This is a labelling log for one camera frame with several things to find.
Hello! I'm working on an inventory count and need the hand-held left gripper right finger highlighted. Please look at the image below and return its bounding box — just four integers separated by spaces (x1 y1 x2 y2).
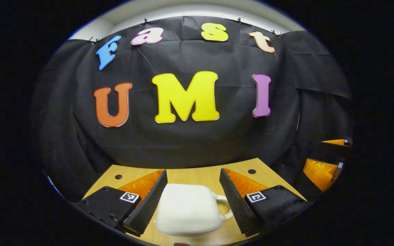
219 168 311 237

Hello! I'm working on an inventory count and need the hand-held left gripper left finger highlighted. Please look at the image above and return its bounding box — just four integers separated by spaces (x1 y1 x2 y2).
75 169 168 237

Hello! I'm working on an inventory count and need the white suitcase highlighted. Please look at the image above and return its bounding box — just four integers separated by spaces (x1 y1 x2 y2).
154 183 234 237

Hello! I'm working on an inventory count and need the black backdrop cloth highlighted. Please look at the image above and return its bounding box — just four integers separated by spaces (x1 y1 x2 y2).
31 15 353 202

